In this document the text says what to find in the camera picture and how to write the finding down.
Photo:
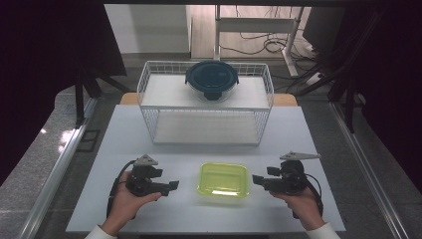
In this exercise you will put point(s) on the dark monitor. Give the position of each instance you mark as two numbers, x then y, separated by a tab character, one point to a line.
323	28

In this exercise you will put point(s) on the aluminium rail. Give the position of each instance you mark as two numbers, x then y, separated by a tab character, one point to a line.
368	172
56	172

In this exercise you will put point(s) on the round container with dark lid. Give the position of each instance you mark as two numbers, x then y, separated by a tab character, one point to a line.
211	79

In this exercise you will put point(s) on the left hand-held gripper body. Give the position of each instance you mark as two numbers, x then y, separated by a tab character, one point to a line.
141	181

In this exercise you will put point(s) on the green plastic container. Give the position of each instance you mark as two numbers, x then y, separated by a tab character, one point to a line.
223	179

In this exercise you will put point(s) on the wooden table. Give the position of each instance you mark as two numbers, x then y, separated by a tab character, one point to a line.
127	98

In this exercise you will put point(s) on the person's right hand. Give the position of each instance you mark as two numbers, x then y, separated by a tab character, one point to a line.
303	209

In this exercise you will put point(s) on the white power strip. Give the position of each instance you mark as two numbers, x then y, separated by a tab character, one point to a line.
313	78

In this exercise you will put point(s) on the person's left hand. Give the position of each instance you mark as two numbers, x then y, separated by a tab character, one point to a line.
124	205

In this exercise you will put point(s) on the white metal desk frame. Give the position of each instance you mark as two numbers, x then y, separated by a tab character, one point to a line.
255	25

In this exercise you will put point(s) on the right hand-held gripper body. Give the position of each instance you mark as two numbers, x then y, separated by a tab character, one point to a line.
292	179

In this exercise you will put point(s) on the black curtain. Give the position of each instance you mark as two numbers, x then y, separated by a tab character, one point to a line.
36	66
394	83

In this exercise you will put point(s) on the black metal stand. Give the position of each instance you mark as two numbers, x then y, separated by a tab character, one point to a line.
79	99
348	99

